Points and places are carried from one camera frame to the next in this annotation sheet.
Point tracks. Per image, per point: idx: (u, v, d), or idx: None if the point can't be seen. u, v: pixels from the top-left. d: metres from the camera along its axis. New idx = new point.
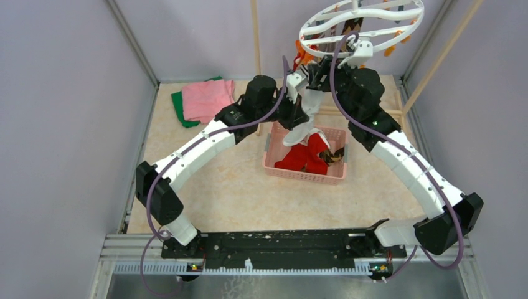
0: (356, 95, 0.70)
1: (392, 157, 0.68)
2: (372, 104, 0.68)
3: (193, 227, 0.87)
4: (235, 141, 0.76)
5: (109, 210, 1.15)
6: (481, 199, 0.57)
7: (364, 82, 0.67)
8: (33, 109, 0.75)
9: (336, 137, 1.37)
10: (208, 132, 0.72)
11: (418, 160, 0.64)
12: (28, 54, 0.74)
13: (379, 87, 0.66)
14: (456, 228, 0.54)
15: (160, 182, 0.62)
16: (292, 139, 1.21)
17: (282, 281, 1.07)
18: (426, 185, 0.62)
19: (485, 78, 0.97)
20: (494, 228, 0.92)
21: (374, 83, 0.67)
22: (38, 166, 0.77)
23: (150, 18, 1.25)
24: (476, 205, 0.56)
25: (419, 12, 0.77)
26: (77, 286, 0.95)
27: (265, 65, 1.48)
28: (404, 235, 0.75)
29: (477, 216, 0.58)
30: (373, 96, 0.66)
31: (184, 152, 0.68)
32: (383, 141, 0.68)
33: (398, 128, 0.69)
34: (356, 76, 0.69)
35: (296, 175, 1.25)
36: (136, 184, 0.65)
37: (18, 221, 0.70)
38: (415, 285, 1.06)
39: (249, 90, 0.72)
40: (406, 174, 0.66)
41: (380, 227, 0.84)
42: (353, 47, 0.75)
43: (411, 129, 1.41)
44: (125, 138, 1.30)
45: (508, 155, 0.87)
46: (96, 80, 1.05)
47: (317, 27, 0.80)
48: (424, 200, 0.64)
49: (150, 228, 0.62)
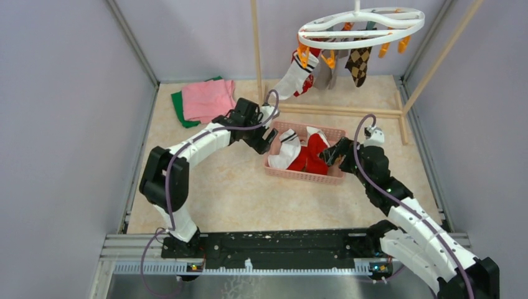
0: (367, 166, 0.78)
1: (406, 222, 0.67)
2: (381, 172, 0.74)
3: (193, 222, 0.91)
4: (228, 142, 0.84)
5: (109, 211, 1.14)
6: (496, 263, 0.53)
7: (371, 156, 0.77)
8: (32, 107, 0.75)
9: (336, 138, 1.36)
10: (213, 127, 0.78)
11: (429, 223, 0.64)
12: (28, 53, 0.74)
13: (384, 159, 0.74)
14: (469, 293, 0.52)
15: (177, 161, 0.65)
16: (281, 166, 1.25)
17: (282, 281, 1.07)
18: (438, 248, 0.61)
19: (485, 77, 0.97)
20: (492, 229, 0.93)
21: (380, 155, 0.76)
22: (37, 163, 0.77)
23: (151, 19, 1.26)
24: (492, 272, 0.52)
25: (416, 22, 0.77)
26: (77, 287, 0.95)
27: (266, 65, 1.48)
28: (416, 266, 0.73)
29: (497, 283, 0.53)
30: (381, 166, 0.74)
31: (195, 139, 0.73)
32: (398, 206, 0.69)
33: (411, 194, 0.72)
34: (365, 152, 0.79)
35: (296, 175, 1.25)
36: (148, 168, 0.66)
37: (18, 219, 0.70)
38: (414, 284, 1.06)
39: (240, 104, 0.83)
40: (419, 238, 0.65)
41: (388, 240, 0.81)
42: (370, 131, 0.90)
43: (411, 129, 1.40)
44: (125, 139, 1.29)
45: (509, 154, 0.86)
46: (96, 79, 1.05)
47: (321, 25, 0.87)
48: (439, 263, 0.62)
49: (168, 205, 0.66)
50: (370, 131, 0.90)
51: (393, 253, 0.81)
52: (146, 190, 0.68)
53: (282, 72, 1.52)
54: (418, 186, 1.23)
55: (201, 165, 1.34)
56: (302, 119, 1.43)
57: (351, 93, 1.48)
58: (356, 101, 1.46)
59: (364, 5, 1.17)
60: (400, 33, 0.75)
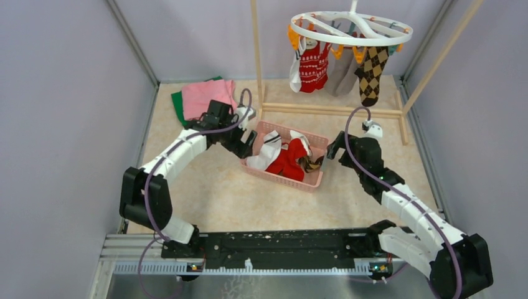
0: (360, 156, 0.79)
1: (396, 204, 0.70)
2: (373, 161, 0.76)
3: (189, 223, 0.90)
4: (205, 147, 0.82)
5: (109, 211, 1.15)
6: (484, 240, 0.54)
7: (364, 144, 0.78)
8: (32, 108, 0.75)
9: (317, 144, 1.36)
10: (185, 135, 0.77)
11: (419, 205, 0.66)
12: (28, 53, 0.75)
13: (377, 147, 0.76)
14: (454, 265, 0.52)
15: (152, 180, 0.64)
16: (260, 166, 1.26)
17: (283, 281, 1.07)
18: (426, 227, 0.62)
19: (485, 76, 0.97)
20: (491, 229, 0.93)
21: (372, 144, 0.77)
22: (37, 164, 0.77)
23: (151, 20, 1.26)
24: (480, 248, 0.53)
25: (380, 41, 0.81)
26: (77, 287, 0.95)
27: (266, 65, 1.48)
28: (411, 256, 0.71)
29: (487, 260, 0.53)
30: (373, 154, 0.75)
31: (169, 152, 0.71)
32: (388, 190, 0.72)
33: (402, 180, 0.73)
34: (358, 142, 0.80)
35: (272, 177, 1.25)
36: (124, 194, 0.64)
37: (18, 219, 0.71)
38: (414, 284, 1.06)
39: (212, 106, 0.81)
40: (410, 220, 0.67)
41: (387, 235, 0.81)
42: (367, 125, 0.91)
43: (411, 129, 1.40)
44: (125, 138, 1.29)
45: (509, 153, 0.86)
46: (96, 79, 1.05)
47: (329, 14, 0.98)
48: (429, 243, 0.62)
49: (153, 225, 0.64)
50: (367, 126, 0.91)
51: (393, 250, 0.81)
52: (126, 215, 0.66)
53: (282, 72, 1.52)
54: (418, 186, 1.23)
55: (201, 165, 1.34)
56: (302, 119, 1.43)
57: (351, 93, 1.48)
58: (356, 101, 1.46)
59: (364, 5, 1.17)
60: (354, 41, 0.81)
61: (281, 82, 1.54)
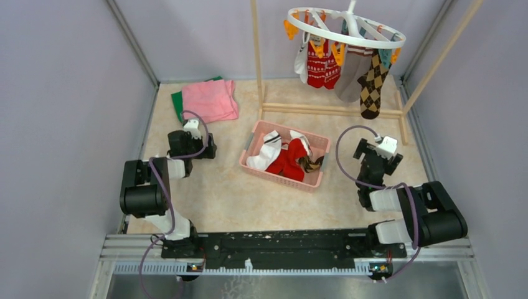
0: (367, 170, 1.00)
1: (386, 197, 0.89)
2: (375, 179, 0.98)
3: (185, 216, 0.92)
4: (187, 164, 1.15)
5: (109, 211, 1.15)
6: (439, 184, 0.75)
7: (371, 164, 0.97)
8: (31, 108, 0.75)
9: (317, 145, 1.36)
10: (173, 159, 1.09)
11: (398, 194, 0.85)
12: (27, 53, 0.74)
13: (381, 170, 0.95)
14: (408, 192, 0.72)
15: (156, 162, 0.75)
16: (260, 166, 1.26)
17: (282, 281, 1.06)
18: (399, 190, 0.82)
19: (485, 76, 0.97)
20: (492, 229, 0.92)
21: (377, 165, 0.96)
22: (37, 163, 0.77)
23: (151, 19, 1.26)
24: (436, 187, 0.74)
25: (358, 43, 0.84)
26: (76, 287, 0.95)
27: (266, 65, 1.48)
28: (401, 232, 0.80)
29: (444, 197, 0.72)
30: (377, 175, 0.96)
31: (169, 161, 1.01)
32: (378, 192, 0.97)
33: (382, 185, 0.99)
34: (367, 160, 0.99)
35: (272, 177, 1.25)
36: (128, 179, 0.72)
37: (17, 219, 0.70)
38: (414, 286, 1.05)
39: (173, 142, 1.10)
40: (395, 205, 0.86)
41: (381, 225, 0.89)
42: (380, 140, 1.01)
43: (411, 129, 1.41)
44: (125, 138, 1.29)
45: (509, 154, 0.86)
46: (96, 79, 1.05)
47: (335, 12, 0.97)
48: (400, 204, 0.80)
49: (162, 195, 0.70)
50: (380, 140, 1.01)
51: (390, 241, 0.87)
52: (125, 202, 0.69)
53: (282, 72, 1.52)
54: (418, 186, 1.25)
55: (201, 164, 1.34)
56: (302, 119, 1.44)
57: None
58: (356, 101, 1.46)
59: (364, 5, 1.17)
60: (335, 36, 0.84)
61: (281, 82, 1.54)
